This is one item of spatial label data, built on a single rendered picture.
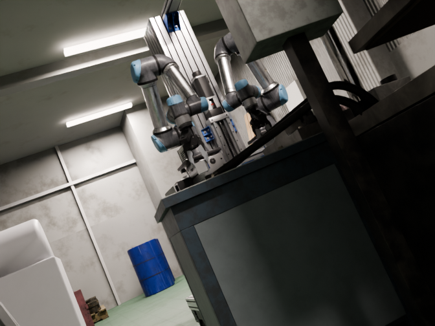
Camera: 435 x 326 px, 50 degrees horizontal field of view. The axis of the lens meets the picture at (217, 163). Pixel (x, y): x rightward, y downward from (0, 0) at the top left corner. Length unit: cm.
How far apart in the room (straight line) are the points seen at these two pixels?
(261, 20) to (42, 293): 368
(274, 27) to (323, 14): 16
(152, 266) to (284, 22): 695
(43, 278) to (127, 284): 496
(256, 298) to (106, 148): 837
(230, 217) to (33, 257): 325
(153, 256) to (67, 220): 217
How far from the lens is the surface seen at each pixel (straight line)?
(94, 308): 797
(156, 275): 812
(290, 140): 201
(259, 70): 283
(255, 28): 140
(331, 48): 175
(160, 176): 880
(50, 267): 463
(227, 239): 165
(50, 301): 464
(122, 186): 968
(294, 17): 146
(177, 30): 316
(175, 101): 224
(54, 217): 954
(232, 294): 166
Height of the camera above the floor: 64
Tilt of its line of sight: 7 degrees up
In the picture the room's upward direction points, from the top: 24 degrees counter-clockwise
